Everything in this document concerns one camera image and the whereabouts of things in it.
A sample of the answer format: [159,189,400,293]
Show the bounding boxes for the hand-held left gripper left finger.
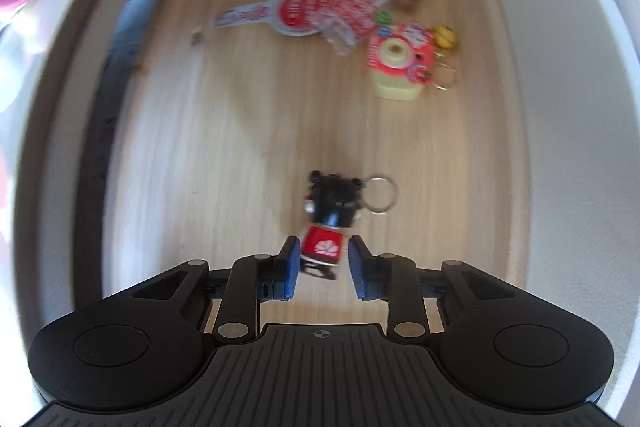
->
[130,235,303,344]

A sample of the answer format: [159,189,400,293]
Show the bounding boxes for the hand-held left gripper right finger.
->
[347,234,519,344]

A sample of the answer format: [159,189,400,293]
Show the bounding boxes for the black and red doll keychain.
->
[302,170,397,281]

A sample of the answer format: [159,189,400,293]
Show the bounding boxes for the white drawer with wooden inside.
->
[10,0,640,427]

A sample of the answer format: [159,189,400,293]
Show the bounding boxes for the red square packet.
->
[334,0,379,30]

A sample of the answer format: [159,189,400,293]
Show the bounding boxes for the pink camera toy keychain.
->
[365,22,436,102]

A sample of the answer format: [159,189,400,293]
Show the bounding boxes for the yellow keychain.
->
[432,25,460,90]

